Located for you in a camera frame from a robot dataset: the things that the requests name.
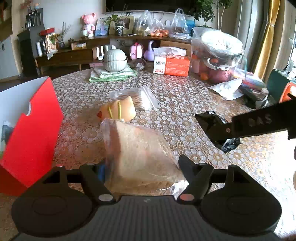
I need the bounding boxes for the purple gourd-shaped bottle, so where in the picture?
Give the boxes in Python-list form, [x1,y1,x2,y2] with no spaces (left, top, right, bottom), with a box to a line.
[144,40,155,62]

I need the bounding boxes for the small cardboard box on sideboard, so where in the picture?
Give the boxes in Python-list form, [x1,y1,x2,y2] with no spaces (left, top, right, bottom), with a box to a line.
[71,42,87,51]

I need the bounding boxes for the red cardboard box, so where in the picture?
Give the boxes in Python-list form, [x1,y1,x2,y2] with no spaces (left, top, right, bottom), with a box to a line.
[1,76,63,196]

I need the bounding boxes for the grey-green round ceramic pot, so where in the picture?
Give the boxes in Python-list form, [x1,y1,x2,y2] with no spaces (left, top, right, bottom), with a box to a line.
[103,49,127,72]

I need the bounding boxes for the long wooden sideboard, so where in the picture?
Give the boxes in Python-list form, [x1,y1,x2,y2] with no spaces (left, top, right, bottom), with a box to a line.
[35,35,191,73]

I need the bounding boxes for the green indoor tree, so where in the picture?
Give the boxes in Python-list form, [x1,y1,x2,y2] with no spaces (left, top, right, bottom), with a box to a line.
[193,0,232,30]

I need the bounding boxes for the yellow curtain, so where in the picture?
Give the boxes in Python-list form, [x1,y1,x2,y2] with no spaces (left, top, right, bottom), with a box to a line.
[254,1,280,79]

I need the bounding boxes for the pink bear plush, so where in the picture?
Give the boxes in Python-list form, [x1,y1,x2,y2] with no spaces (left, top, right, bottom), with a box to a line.
[81,13,96,38]

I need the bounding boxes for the black clip object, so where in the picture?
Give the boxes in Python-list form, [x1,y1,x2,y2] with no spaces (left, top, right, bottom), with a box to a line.
[239,84,268,109]

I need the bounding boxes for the yellow hotdog plush toy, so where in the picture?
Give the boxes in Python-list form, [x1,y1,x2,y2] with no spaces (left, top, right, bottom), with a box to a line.
[97,96,136,122]

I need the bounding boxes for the orange white tissue box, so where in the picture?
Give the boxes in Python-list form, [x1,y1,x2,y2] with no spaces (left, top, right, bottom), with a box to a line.
[153,47,190,77]

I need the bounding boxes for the bagged toast bread slice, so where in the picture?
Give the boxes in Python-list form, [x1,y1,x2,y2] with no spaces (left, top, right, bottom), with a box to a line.
[100,119,188,197]

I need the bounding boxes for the wooden picture frame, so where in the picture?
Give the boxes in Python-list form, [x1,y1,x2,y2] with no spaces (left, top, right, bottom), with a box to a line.
[108,16,135,36]

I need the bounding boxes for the black cabinet with coffee machine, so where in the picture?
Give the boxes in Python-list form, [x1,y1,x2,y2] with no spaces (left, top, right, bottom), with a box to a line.
[18,8,45,77]

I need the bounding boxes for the white paper pouch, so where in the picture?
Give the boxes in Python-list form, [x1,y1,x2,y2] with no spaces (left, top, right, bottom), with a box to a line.
[209,78,243,101]

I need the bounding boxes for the black packet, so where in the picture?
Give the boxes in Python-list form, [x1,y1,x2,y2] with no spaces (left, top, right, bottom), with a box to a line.
[206,111,240,154]

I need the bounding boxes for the red lidded gift bag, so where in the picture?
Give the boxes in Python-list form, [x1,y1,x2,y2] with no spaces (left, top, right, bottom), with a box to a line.
[39,28,57,60]

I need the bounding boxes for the clear bag of cotton swabs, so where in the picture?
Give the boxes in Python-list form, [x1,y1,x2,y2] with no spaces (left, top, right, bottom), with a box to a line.
[108,86,160,110]

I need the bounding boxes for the green orange pet carrier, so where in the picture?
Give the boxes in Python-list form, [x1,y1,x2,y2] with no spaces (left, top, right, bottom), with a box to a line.
[267,69,295,102]

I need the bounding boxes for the folded green white cloth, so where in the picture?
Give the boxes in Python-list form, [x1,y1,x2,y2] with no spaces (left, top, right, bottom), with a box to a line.
[89,64,137,82]

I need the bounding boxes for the bag of oranges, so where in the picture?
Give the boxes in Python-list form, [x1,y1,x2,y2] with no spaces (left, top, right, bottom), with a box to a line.
[135,10,169,37]

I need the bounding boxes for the white wifi router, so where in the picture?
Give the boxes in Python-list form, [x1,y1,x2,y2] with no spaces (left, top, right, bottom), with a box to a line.
[92,45,116,61]

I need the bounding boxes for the clear plastic shopping bag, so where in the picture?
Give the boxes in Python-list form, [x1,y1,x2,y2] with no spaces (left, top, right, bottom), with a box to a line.
[169,8,192,40]

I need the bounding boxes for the bagged marker pens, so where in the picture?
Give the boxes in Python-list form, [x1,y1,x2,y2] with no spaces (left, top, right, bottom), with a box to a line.
[1,121,14,154]

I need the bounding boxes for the large clear bag of goods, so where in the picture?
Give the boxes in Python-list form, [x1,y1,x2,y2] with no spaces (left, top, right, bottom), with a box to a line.
[191,27,244,84]

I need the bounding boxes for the black television screen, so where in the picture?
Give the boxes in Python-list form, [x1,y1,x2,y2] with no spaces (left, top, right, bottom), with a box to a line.
[105,0,196,14]

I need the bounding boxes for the pink white small bag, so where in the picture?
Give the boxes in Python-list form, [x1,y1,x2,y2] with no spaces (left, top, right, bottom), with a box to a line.
[129,42,143,60]

